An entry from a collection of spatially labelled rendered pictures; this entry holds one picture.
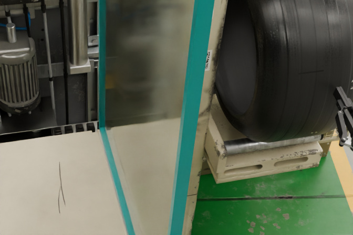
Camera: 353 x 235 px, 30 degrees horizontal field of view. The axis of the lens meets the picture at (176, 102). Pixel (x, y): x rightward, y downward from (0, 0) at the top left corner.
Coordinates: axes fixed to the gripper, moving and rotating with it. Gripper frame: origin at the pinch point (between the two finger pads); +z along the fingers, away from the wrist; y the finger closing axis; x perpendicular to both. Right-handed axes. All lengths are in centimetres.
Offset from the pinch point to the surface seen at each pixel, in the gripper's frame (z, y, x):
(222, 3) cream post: 27.4, 26.9, -12.5
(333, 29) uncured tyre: 13.6, 0.8, -12.8
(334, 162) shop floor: 60, -69, 134
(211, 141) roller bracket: 16.4, 25.7, 34.8
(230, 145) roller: 14.3, 20.1, 34.9
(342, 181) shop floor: 47, -67, 132
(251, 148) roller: 12.7, 13.4, 36.4
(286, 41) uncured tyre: 12.9, 14.1, -11.2
